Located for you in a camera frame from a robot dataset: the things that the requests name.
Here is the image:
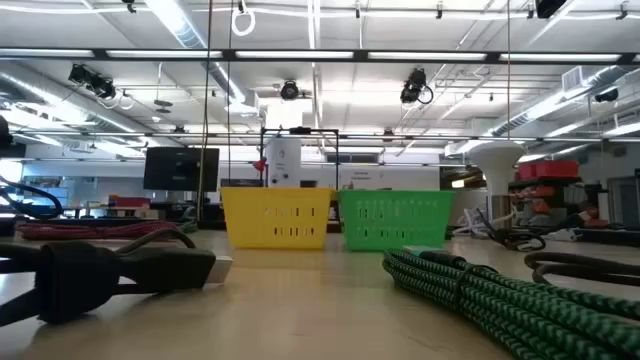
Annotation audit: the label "white hanging cable loop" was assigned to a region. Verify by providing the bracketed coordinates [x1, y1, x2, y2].
[230, 5, 257, 38]

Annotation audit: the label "metallic lamp base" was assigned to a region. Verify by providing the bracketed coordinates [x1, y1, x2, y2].
[468, 139, 527, 232]

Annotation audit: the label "black storage shelf rack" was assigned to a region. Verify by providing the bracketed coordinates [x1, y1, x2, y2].
[508, 175, 614, 231]

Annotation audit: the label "white lamp power cord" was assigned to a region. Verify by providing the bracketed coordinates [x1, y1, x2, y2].
[451, 203, 576, 242]

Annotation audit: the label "green plastic slotted basket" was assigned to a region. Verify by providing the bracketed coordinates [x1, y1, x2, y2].
[338, 189, 456, 252]

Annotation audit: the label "red storage bins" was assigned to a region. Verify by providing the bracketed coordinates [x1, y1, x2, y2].
[517, 159, 581, 182]

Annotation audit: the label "black tubular frame stand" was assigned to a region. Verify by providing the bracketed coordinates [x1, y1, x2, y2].
[258, 126, 341, 190]

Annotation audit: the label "red braided USB cable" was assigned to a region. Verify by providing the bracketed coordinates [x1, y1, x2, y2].
[14, 220, 179, 242]

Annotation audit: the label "grey metal cabinet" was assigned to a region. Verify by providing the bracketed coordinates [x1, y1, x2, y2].
[607, 174, 640, 229]

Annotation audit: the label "black USB cable black strap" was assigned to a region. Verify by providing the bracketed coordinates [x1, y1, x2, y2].
[476, 208, 548, 253]

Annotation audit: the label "yellow plastic slotted basket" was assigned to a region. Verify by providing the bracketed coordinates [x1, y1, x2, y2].
[219, 186, 334, 250]

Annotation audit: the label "short thin black USB cable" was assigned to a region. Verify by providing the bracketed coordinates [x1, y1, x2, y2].
[523, 251, 640, 289]

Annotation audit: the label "thick hanging cable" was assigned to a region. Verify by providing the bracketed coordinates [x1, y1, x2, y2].
[197, 0, 215, 225]

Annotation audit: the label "blue-purple braided USB cable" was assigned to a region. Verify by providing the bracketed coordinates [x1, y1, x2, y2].
[0, 227, 235, 329]

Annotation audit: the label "white cylindrical tank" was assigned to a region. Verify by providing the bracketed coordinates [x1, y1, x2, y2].
[264, 137, 303, 189]

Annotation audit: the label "thick black cable loop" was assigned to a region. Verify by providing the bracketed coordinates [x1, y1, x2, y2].
[0, 174, 65, 221]

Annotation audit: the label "red flat box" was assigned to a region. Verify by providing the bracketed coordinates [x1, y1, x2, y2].
[108, 195, 152, 209]

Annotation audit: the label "silver ceiling air duct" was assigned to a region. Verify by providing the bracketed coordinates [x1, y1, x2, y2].
[144, 0, 261, 117]
[492, 64, 640, 139]
[0, 69, 146, 151]

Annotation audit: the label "thin hanging black cable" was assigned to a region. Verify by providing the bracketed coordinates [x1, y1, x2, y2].
[226, 0, 235, 187]
[506, 0, 512, 142]

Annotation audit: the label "black computer monitor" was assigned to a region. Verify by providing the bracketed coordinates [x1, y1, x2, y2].
[143, 146, 221, 193]

